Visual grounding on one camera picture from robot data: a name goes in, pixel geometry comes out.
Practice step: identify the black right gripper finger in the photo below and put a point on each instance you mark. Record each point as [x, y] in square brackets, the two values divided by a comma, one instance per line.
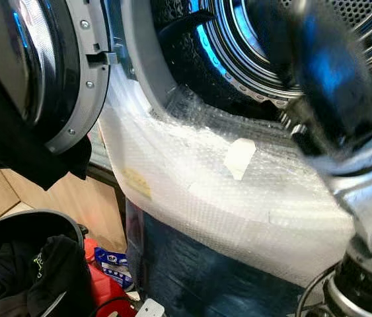
[275, 26]

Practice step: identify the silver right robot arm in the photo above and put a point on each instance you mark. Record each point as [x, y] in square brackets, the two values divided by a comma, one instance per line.
[371, 211]

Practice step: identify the washing machine door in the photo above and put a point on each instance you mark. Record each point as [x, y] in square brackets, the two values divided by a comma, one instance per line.
[93, 66]

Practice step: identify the wrapped washing machine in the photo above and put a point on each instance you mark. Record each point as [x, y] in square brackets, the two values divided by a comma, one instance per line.
[205, 277]

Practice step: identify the perforated steel washer drum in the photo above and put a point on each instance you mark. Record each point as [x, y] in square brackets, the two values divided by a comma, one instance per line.
[364, 13]

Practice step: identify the white tape piece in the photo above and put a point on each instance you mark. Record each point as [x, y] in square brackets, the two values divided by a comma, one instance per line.
[238, 158]

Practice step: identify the clear bubble wrap sheet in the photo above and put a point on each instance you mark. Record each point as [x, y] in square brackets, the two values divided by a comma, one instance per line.
[205, 198]

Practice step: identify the wooden cabinet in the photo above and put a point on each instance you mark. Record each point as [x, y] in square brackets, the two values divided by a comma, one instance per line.
[100, 211]

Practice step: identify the blue white package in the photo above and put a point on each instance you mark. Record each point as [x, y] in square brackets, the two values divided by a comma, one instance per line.
[113, 264]

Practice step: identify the black hanging garment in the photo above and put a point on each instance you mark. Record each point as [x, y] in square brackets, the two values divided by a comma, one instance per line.
[7, 145]

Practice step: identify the red detergent bottle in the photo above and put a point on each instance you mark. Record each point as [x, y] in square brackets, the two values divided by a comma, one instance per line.
[103, 290]

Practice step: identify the black round laundry bucket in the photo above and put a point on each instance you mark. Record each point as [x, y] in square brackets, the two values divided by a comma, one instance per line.
[14, 228]

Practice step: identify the black garment with green logo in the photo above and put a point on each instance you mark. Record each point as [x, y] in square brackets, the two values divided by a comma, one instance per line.
[60, 277]

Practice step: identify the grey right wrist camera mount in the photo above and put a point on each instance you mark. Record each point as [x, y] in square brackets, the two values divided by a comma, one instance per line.
[371, 155]

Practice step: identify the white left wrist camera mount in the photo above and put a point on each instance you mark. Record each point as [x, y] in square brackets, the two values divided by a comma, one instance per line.
[150, 309]

